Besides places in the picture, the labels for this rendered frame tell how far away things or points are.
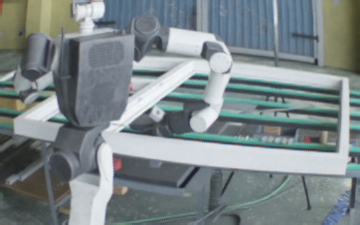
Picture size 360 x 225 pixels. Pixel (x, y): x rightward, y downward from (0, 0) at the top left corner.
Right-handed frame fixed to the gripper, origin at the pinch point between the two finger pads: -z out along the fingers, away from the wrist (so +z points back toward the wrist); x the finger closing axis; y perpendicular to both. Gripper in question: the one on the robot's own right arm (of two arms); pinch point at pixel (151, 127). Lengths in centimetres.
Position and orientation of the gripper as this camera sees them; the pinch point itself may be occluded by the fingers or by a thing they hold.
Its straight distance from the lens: 230.4
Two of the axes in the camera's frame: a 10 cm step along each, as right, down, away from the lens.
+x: -2.7, 6.4, -7.2
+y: 4.3, 7.5, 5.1
